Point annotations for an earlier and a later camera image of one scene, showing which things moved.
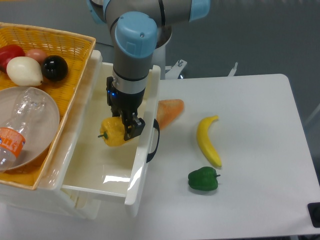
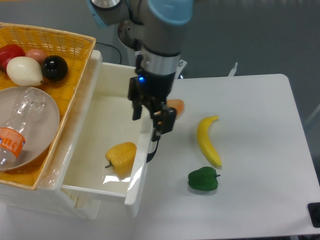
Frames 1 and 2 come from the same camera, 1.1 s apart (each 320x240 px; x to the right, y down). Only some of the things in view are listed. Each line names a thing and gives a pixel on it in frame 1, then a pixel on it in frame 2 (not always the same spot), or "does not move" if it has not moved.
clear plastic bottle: x=13 y=131 does not move
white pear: x=24 y=71 does not move
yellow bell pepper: x=112 y=130 -> x=121 y=156
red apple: x=7 y=52 does not move
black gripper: x=129 y=103 -> x=156 y=88
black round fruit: x=54 y=68 does not move
